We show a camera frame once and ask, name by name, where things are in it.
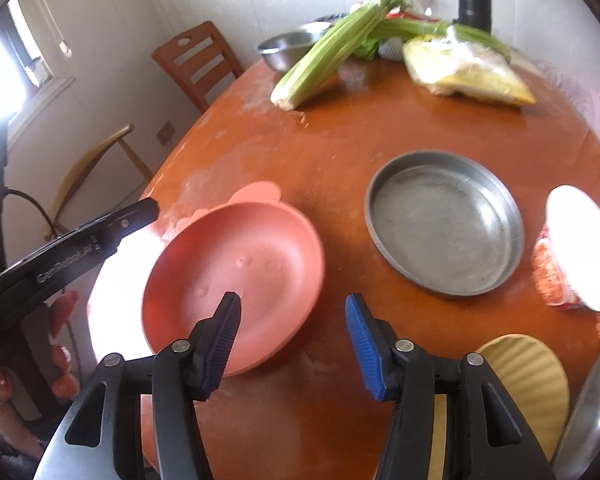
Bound yellow shell-shaped plate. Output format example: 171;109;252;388
427;332;571;480

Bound pink plastic plate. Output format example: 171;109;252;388
142;181;325;376

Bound round metal pan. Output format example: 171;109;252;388
364;151;524;298

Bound light wood curved chair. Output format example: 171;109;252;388
44;124;154;242

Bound steel bowl at edge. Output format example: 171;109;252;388
553;357;600;479

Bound white bowl red pattern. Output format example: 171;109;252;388
531;185;600;312

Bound orange wooden slat chair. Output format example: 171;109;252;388
151;21;244;114

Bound yellow food plastic bag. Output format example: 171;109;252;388
402;25;536;107

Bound white foam net fruit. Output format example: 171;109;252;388
378;37;404;63

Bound stainless steel mixing bowl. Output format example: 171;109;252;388
258;22;332;75

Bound large celery bunch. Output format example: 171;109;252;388
270;0;403;110

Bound green stalks bundle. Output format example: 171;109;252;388
367;18;512;62

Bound black cable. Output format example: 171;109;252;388
2;186;62;239

